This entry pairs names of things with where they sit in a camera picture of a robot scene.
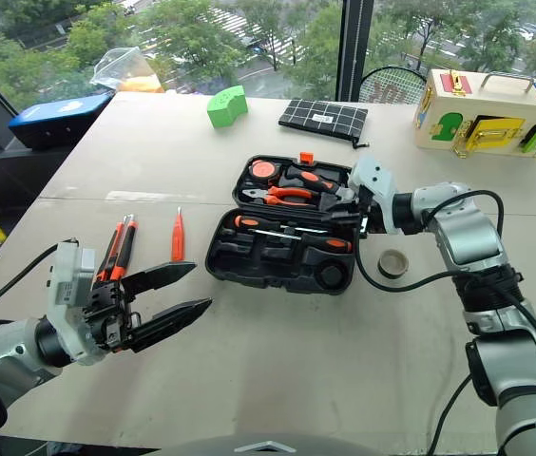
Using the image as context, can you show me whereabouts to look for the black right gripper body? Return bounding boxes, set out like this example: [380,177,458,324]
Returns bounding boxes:
[355,184,378,239]

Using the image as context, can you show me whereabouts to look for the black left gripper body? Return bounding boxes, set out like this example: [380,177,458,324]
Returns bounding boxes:
[82,279,144,353]

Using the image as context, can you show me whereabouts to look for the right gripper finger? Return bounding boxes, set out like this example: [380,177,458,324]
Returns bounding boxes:
[323,191,362,211]
[321,207,362,225]

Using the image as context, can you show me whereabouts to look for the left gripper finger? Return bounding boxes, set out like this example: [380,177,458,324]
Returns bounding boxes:
[129,297,215,354]
[120,260,198,299]

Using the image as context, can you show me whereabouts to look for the black plastic tool case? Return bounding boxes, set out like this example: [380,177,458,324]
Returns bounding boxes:
[204,152,369,295]

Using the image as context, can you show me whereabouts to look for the black electrical tape roll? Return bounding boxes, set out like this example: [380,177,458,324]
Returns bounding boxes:
[376,248,410,280]

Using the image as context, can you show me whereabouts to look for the orange black tape measure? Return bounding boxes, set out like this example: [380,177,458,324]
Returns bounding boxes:
[247,160,282,186]

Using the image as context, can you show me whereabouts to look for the black white grid pouch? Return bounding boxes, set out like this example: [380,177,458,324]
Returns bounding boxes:
[278,98,371,150]

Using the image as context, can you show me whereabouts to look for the badminton racket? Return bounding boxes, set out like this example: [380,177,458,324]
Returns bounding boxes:
[357,66,429,105]

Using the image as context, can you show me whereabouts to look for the green curved foam block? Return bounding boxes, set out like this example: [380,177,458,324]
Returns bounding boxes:
[206,85,250,129]

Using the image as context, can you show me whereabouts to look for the black window pillar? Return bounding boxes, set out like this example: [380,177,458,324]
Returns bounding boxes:
[336,0,375,102]

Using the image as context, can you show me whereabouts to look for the wooden latch puzzle box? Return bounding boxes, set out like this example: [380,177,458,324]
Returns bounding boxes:
[412,68,536,160]

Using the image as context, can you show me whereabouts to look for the blue black box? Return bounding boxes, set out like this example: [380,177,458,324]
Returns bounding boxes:
[8,91,116,151]

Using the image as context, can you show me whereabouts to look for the clear plastic bag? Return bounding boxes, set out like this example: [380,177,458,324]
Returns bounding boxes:
[89,47,167,94]

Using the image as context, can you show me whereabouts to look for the orange black handled screwdriver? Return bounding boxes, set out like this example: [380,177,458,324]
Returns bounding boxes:
[247,228,353,254]
[233,214,331,235]

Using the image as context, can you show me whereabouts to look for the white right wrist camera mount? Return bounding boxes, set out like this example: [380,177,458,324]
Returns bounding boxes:
[347,155,400,235]

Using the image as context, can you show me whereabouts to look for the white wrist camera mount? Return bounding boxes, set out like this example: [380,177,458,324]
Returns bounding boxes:
[47,240,107,367]
[347,155,400,235]

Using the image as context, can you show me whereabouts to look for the orange black handled hammer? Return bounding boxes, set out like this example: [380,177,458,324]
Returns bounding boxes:
[280,164,357,203]

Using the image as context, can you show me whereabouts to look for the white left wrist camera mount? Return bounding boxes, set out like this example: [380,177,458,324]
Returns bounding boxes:
[47,240,107,367]

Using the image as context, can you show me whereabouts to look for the orange handled pliers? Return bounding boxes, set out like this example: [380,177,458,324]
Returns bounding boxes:
[241,185,319,208]

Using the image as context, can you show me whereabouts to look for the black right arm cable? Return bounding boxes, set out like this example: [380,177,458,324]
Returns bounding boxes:
[426,372,476,456]
[354,189,507,292]

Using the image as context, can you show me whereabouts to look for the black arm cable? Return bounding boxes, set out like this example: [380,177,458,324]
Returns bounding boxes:
[354,189,507,292]
[0,242,63,431]
[426,372,476,456]

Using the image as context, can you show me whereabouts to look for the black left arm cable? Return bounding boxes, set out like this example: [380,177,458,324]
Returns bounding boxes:
[0,242,63,431]

